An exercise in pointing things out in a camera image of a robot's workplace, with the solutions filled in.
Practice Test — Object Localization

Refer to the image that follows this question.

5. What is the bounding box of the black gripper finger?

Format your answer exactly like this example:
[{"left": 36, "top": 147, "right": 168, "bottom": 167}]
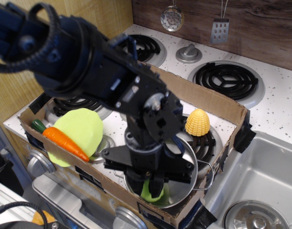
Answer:
[
  {"left": 125, "top": 168, "right": 146, "bottom": 195},
  {"left": 149, "top": 173, "right": 169, "bottom": 198}
]

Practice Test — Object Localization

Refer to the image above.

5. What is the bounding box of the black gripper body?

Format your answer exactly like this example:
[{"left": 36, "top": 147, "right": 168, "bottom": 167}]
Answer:
[{"left": 102, "top": 131, "right": 194, "bottom": 183}]

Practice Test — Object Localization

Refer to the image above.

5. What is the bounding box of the light green toy broccoli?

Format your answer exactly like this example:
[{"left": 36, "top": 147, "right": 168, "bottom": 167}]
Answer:
[{"left": 141, "top": 180, "right": 170, "bottom": 207}]

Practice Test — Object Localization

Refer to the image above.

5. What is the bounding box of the stainless steel pot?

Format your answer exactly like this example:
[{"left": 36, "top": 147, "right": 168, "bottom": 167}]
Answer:
[{"left": 113, "top": 133, "right": 214, "bottom": 209}]

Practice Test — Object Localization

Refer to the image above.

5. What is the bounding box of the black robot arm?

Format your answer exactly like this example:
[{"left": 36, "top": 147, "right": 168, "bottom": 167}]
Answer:
[{"left": 0, "top": 2, "right": 194, "bottom": 198}]

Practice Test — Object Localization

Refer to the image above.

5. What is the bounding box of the lower silver oven knob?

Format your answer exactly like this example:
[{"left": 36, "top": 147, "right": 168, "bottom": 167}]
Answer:
[{"left": 112, "top": 206, "right": 148, "bottom": 229}]

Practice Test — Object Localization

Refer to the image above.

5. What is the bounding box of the silver oven knob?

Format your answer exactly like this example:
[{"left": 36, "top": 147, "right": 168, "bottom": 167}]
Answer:
[
  {"left": 112, "top": 206, "right": 148, "bottom": 229},
  {"left": 27, "top": 149, "right": 56, "bottom": 177}
]

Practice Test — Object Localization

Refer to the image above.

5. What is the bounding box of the front silver stove knob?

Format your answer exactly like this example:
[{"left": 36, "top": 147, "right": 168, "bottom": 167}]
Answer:
[{"left": 90, "top": 135, "right": 115, "bottom": 164}]

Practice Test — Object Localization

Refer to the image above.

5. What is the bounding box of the silver stove knob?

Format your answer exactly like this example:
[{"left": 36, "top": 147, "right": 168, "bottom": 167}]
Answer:
[
  {"left": 90, "top": 135, "right": 115, "bottom": 164},
  {"left": 120, "top": 113, "right": 127, "bottom": 122},
  {"left": 176, "top": 44, "right": 202, "bottom": 64}
]

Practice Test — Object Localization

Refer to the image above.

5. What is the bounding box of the brown cardboard fence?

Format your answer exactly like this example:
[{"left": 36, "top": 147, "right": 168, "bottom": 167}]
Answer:
[{"left": 19, "top": 66, "right": 249, "bottom": 229}]

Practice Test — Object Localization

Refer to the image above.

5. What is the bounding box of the front right black burner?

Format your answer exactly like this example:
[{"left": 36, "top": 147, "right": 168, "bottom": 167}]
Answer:
[{"left": 178, "top": 126, "right": 222, "bottom": 180}]

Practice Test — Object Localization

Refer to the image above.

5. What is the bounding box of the yellow toy corn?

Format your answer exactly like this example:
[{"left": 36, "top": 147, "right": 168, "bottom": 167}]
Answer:
[{"left": 185, "top": 108, "right": 211, "bottom": 136}]

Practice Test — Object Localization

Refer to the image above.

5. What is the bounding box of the centre silver stove knob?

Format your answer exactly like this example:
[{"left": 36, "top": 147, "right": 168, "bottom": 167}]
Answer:
[{"left": 120, "top": 113, "right": 127, "bottom": 122}]

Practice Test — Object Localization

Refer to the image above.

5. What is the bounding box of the light green plastic plate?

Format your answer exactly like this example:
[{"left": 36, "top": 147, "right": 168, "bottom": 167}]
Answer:
[{"left": 53, "top": 108, "right": 103, "bottom": 158}]

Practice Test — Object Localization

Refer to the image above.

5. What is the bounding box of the orange toy carrot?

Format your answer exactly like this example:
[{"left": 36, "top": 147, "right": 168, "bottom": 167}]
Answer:
[{"left": 31, "top": 119, "right": 89, "bottom": 162}]

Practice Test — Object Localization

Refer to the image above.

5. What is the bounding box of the left silver oven knob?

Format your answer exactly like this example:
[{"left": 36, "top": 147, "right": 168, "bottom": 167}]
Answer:
[{"left": 27, "top": 149, "right": 56, "bottom": 177}]

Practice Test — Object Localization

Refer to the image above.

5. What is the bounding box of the silver sink drain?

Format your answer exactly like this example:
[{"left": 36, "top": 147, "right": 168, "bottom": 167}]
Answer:
[{"left": 223, "top": 200, "right": 290, "bottom": 229}]

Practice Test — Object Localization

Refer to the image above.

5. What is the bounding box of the orange object bottom left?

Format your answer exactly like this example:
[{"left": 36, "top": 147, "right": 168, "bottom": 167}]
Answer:
[{"left": 31, "top": 211, "right": 56, "bottom": 225}]

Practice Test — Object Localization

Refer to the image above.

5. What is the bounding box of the front left black burner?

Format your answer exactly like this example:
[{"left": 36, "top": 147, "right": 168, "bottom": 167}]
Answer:
[{"left": 45, "top": 97, "right": 112, "bottom": 124}]

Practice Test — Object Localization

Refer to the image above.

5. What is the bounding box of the back silver stove knob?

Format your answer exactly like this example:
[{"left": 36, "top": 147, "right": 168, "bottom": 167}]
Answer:
[{"left": 176, "top": 44, "right": 202, "bottom": 64}]

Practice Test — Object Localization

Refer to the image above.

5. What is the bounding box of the grey toy sink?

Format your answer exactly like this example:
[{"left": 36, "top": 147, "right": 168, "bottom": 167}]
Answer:
[{"left": 204, "top": 132, "right": 292, "bottom": 229}]

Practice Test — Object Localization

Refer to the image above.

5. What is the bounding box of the back right black burner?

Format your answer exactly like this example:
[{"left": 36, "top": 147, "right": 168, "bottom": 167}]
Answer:
[{"left": 188, "top": 61, "right": 265, "bottom": 109}]

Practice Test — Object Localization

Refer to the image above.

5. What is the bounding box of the hanging silver slotted spatula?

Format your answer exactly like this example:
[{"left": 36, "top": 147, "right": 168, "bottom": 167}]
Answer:
[{"left": 210, "top": 0, "right": 230, "bottom": 44}]

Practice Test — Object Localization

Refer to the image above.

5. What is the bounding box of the hanging silver strainer ladle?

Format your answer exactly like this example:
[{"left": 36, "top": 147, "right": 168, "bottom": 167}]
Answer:
[{"left": 160, "top": 0, "right": 184, "bottom": 32}]

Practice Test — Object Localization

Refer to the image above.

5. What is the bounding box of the grey oven door handle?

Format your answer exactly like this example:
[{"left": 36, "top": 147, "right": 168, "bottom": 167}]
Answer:
[{"left": 32, "top": 175, "right": 115, "bottom": 229}]

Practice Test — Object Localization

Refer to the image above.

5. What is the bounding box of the black cable bottom left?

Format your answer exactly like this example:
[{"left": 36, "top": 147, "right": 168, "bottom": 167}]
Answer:
[{"left": 0, "top": 201, "right": 49, "bottom": 229}]

